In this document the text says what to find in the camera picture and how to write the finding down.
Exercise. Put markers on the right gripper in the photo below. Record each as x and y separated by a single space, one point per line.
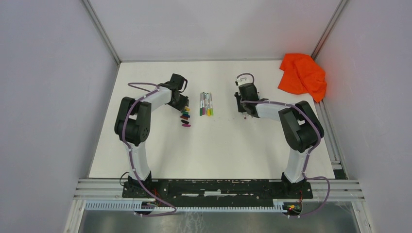
241 109

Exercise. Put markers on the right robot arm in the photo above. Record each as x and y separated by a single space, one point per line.
300 125

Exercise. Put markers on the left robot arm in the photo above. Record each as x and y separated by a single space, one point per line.
133 122

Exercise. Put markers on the marker with green cap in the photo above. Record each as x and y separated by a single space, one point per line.
202 109

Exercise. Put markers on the orange cloth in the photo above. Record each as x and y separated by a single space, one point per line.
302 76

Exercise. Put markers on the aluminium frame rail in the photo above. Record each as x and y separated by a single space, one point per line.
317 190

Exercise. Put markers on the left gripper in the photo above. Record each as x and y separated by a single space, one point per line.
184 102

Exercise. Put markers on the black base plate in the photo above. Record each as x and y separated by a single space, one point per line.
216 193

